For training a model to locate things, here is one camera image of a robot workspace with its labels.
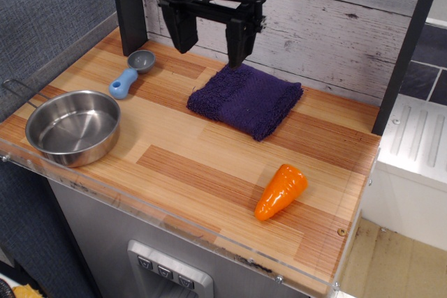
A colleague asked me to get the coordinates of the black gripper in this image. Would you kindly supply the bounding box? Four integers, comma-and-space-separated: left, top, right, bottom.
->
158, 0, 266, 68

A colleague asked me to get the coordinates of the purple napkin cloth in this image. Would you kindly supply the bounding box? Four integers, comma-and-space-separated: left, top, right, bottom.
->
186, 64, 304, 142

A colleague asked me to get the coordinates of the blue grey measuring spoon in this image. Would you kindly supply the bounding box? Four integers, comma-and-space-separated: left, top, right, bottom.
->
109, 50, 156, 99

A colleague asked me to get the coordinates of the stainless steel pot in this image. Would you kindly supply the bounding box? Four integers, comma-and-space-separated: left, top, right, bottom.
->
1, 79, 121, 167

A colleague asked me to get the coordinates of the orange plastic carrot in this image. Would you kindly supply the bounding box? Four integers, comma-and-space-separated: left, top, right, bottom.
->
254, 164, 308, 221

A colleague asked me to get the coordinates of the clear acrylic edge guard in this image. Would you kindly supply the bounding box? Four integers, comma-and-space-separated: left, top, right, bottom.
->
0, 137, 342, 298

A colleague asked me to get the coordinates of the silver dispenser button panel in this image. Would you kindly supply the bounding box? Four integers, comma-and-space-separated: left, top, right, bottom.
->
127, 240, 214, 297

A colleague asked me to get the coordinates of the white ridged toy sink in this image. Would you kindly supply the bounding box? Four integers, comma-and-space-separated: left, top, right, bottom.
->
361, 95, 446, 249

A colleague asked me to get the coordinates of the yellow object bottom left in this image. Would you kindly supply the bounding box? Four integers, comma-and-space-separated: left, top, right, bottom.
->
12, 285, 43, 298

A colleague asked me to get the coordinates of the black left vertical post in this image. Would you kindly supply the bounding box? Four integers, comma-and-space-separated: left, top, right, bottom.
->
115, 0, 147, 56

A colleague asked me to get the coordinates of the black vertical post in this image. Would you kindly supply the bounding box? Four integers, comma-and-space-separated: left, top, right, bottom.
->
372, 0, 434, 135
115, 0, 147, 56

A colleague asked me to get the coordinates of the black right vertical post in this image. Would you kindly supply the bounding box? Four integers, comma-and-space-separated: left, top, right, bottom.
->
372, 0, 434, 135

